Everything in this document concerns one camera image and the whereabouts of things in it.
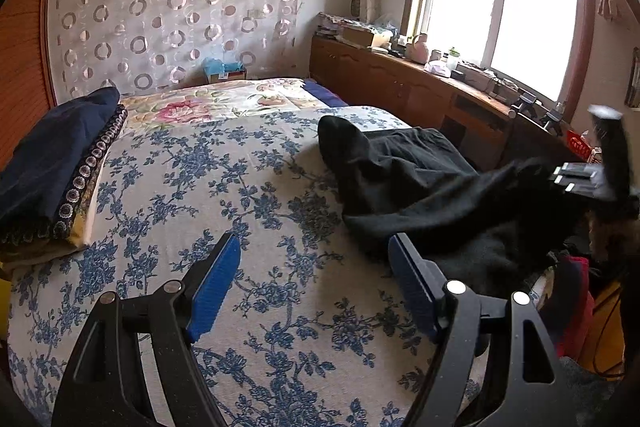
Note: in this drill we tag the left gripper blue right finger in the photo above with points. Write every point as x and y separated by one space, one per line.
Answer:
421 283

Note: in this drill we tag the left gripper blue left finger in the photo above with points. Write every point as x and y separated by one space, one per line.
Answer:
207 283

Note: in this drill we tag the black garment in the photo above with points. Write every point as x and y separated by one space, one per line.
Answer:
490 230

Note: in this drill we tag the blue floral white bedspread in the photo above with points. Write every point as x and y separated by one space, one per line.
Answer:
311 333

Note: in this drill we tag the red bag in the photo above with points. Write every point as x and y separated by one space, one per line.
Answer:
569 313

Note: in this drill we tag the wooden sideboard cabinet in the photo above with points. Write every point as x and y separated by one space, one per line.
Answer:
478 126

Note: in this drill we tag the orange bag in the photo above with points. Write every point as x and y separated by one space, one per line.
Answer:
604 346

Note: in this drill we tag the patterned folded cloth stack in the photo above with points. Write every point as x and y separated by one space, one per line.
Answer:
72 225

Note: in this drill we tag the pink floral blanket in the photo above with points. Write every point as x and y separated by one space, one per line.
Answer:
224 100

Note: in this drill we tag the navy folded cloth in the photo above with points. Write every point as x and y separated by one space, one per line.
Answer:
43 163

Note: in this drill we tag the teal tissue box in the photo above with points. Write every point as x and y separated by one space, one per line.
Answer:
216 70

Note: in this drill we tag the dark blue blanket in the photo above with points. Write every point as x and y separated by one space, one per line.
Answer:
324 95

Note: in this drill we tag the pink ceramic jar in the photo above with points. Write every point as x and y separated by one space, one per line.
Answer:
417 50

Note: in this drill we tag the cardboard box on cabinet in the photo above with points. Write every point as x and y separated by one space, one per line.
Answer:
366 37

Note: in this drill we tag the wooden headboard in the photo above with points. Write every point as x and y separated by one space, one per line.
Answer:
26 92

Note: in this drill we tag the circle patterned sheer curtain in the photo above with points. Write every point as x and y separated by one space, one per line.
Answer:
148 46

